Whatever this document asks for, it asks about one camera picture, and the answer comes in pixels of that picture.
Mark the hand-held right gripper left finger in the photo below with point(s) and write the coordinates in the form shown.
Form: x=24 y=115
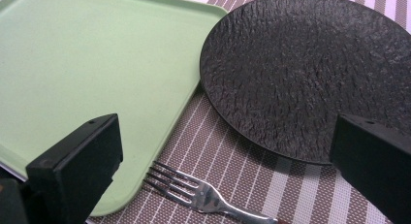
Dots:
x=74 y=166

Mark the light green plastic tray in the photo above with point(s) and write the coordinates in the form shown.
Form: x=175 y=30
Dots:
x=97 y=72

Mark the silver metal fork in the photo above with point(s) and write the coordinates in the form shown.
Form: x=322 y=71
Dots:
x=200 y=195

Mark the brown striped woven placemat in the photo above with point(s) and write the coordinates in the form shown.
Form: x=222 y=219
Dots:
x=245 y=185

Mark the black textured round plate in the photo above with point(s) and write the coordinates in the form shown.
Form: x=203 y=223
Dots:
x=300 y=72

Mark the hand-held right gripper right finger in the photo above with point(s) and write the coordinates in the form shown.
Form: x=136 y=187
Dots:
x=374 y=162

